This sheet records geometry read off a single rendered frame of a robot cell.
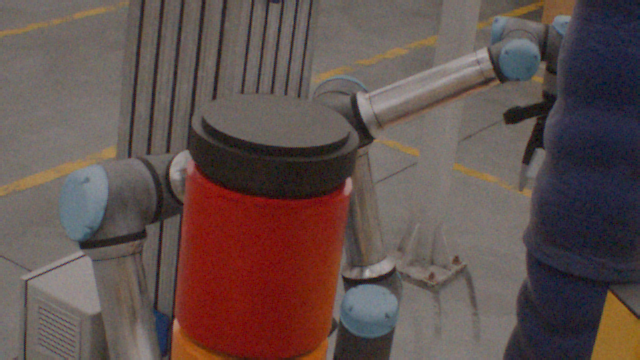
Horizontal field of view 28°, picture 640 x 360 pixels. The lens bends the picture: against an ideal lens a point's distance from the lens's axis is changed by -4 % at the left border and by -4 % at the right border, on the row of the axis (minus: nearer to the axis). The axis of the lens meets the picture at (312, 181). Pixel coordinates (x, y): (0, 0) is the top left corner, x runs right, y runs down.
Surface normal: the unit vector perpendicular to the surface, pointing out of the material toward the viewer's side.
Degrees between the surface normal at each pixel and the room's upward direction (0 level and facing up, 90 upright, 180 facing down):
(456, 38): 90
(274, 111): 0
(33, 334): 90
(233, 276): 90
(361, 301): 7
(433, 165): 90
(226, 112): 0
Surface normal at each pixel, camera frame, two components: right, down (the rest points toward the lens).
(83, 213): -0.76, 0.04
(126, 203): 0.65, -0.06
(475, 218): 0.12, -0.92
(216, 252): -0.45, 0.29
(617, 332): -0.95, 0.01
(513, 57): -0.14, 0.37
